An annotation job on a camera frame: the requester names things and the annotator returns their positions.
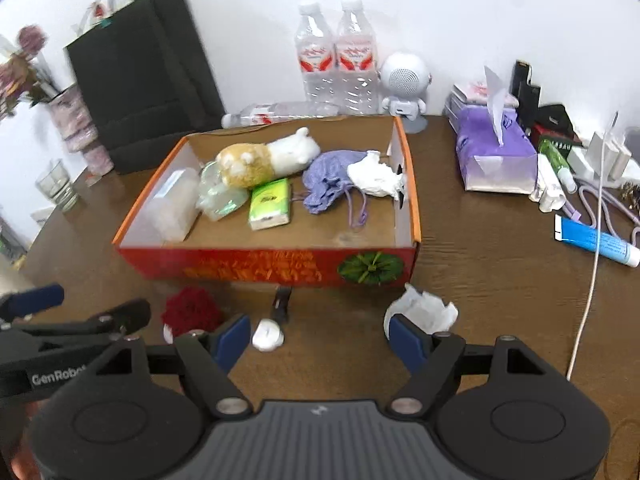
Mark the stack of small packets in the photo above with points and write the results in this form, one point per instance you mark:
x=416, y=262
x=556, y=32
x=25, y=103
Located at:
x=462, y=95

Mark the clear water bottle red label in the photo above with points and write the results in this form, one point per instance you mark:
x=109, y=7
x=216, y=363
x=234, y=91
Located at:
x=270, y=112
x=356, y=60
x=317, y=60

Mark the blue tube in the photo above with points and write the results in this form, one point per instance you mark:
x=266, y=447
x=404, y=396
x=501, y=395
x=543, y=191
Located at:
x=595, y=240

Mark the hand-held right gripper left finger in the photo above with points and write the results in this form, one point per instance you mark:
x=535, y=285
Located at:
x=232, y=342

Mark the clear glass cup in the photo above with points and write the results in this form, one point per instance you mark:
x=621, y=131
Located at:
x=57, y=185

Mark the white tissue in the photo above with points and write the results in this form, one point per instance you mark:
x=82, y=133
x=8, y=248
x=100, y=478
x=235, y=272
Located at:
x=425, y=310
x=372, y=177

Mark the white charger plug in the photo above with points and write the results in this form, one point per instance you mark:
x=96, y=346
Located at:
x=620, y=157
x=597, y=152

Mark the black pouch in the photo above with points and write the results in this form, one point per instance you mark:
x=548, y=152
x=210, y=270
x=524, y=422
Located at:
x=557, y=120

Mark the black paper bag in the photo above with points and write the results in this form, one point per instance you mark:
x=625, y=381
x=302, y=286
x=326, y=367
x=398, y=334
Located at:
x=185, y=70
x=120, y=90

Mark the white robot speaker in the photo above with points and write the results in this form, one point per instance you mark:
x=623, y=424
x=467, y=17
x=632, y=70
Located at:
x=402, y=77

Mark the small black box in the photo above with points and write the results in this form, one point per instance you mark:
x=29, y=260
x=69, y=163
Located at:
x=520, y=77
x=529, y=102

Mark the green tube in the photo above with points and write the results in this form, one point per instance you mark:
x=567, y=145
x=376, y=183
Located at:
x=555, y=157

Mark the pink textured vase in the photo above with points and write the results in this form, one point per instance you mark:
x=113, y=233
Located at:
x=80, y=125

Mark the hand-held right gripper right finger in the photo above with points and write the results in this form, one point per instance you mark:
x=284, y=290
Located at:
x=407, y=342

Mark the white round cap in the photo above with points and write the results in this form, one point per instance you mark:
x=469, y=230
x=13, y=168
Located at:
x=267, y=335

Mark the red fuzzy ball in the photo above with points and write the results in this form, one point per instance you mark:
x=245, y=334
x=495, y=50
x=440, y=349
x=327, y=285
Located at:
x=192, y=310

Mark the iridescent plastic bag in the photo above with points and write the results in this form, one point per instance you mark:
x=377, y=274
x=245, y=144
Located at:
x=220, y=200

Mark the red cardboard box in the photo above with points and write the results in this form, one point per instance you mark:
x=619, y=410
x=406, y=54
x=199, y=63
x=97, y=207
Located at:
x=280, y=265

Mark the yellow white plush toy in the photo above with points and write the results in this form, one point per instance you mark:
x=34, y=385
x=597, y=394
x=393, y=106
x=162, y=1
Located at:
x=270, y=157

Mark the green tissue pack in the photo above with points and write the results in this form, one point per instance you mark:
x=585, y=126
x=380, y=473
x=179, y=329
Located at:
x=270, y=202

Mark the translucent plastic container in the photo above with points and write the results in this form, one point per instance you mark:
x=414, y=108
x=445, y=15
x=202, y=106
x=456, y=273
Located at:
x=172, y=205

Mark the small black clip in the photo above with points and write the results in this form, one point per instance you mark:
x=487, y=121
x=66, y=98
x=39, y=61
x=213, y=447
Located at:
x=282, y=302

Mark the purple tissue pack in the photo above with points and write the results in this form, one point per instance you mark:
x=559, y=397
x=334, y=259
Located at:
x=492, y=150

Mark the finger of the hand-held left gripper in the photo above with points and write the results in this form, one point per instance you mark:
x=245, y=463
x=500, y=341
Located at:
x=35, y=299
x=127, y=316

